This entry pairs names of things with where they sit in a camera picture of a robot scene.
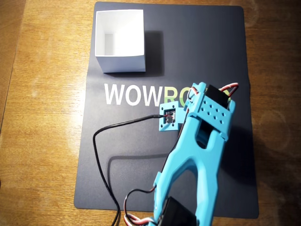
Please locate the white open box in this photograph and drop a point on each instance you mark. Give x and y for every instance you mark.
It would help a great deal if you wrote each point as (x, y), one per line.
(120, 35)

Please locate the dark WOWROBO mat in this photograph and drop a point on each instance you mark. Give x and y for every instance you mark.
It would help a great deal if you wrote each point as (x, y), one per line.
(200, 47)

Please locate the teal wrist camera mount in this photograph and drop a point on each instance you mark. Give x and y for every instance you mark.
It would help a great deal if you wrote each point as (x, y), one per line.
(168, 107)

